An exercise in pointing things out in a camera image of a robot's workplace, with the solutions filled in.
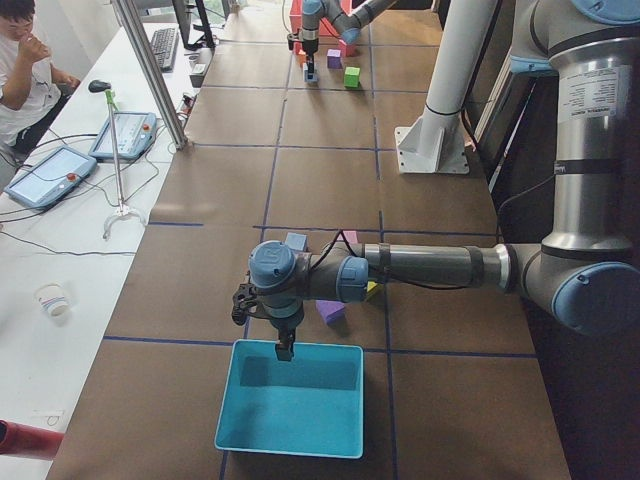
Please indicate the teach pendant far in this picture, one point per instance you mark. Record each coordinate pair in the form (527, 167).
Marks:
(135, 131)

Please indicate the paper cup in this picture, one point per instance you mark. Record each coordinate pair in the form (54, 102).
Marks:
(52, 299)

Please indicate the teal plastic bin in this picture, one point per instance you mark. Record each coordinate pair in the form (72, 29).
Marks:
(312, 405)

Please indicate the green foam block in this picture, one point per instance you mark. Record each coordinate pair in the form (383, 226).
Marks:
(351, 78)

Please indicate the light blue block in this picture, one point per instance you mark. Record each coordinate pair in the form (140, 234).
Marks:
(296, 241)
(310, 77)

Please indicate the dark red foam block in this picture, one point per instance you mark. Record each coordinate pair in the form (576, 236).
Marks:
(346, 50)

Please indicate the pink foam block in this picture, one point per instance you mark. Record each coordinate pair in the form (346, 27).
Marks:
(348, 235)

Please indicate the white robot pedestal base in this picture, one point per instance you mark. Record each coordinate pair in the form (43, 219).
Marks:
(434, 143)

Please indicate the purple foam block right side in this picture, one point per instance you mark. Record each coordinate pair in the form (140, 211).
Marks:
(334, 59)

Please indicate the red plastic bin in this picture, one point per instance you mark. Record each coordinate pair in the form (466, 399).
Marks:
(319, 18)

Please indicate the teach pendant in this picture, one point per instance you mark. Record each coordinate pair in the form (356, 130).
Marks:
(52, 178)
(135, 131)

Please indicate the black keyboard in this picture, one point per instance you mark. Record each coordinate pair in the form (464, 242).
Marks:
(163, 44)

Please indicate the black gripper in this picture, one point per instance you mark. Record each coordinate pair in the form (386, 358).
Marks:
(310, 48)
(283, 327)

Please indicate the red cylinder object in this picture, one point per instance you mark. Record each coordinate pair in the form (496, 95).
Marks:
(27, 441)

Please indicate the purple foam block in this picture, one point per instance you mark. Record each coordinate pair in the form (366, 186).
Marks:
(334, 59)
(330, 311)

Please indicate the seated person white shirt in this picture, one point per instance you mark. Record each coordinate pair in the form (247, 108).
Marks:
(33, 89)

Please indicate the black computer mouse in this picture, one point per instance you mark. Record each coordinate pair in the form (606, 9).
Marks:
(97, 86)

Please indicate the teach pendant near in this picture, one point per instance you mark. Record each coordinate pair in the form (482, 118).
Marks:
(52, 178)

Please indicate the purple foam block left side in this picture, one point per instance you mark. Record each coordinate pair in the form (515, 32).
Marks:
(330, 311)

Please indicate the aluminium frame post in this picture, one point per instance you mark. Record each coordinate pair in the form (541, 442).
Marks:
(127, 14)

